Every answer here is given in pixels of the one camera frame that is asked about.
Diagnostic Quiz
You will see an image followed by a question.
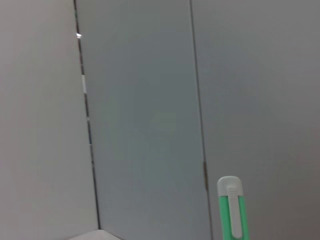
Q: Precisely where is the green pen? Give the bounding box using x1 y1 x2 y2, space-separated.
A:
216 175 251 240

